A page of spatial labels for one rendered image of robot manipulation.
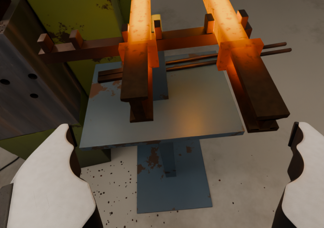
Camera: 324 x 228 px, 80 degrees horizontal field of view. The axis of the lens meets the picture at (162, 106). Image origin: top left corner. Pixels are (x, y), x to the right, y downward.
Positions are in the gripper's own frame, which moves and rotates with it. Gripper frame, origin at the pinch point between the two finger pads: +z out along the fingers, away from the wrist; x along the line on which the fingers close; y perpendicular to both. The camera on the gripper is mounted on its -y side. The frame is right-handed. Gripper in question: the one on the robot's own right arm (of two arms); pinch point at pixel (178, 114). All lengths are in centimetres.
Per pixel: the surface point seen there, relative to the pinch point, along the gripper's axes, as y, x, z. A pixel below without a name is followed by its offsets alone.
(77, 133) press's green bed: 47, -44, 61
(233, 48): -1.6, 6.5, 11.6
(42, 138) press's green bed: 46, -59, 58
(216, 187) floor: 86, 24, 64
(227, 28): -3.2, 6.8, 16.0
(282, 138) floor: 71, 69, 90
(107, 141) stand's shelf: 23.2, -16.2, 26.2
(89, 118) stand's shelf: 20.4, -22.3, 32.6
